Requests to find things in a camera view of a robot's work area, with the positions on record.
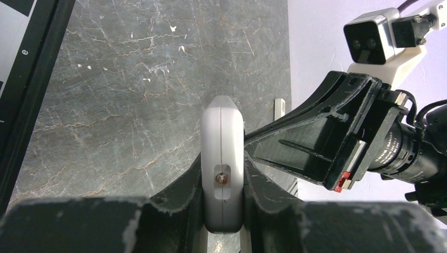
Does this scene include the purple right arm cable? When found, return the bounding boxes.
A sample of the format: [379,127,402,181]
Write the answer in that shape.
[397,0,420,13]

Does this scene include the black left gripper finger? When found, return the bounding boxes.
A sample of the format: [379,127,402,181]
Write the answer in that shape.
[1,158,205,252]

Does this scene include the white remote control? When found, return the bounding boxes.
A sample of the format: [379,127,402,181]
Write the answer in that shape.
[200,95,244,233]

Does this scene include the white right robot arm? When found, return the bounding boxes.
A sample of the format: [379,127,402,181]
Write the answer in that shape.
[245,71,446,219]

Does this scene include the black white chessboard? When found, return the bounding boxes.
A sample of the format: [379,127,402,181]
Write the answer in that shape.
[1,1,75,214]

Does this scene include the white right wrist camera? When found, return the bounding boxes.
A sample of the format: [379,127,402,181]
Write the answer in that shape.
[343,1,446,89]

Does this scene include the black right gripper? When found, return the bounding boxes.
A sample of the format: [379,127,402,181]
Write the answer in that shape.
[243,71,446,252]

